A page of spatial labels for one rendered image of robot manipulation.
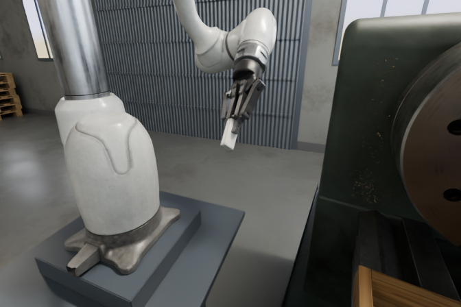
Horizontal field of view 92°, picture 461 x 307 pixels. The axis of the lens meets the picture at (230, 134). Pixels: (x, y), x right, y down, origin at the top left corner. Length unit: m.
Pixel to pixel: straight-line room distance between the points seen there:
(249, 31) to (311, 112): 2.34
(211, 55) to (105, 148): 0.43
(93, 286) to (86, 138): 0.27
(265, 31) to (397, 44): 0.31
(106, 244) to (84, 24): 0.47
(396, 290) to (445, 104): 0.24
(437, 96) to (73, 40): 0.65
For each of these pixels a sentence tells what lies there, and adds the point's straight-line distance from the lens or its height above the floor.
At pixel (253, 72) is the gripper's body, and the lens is 0.58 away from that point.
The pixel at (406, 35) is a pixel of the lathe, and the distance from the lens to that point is 0.51.
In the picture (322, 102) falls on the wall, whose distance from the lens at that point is 2.90.
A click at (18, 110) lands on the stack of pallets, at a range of 6.27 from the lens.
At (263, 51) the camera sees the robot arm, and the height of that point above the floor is 1.19.
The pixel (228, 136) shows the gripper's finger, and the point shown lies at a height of 1.01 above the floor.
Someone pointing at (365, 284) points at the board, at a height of 0.91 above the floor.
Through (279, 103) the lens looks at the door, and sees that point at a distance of 2.88.
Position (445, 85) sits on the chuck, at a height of 1.15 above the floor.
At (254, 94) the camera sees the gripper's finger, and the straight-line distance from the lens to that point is 0.53.
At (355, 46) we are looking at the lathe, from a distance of 0.51.
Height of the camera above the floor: 1.19
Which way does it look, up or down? 20 degrees down
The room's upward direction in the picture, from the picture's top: straight up
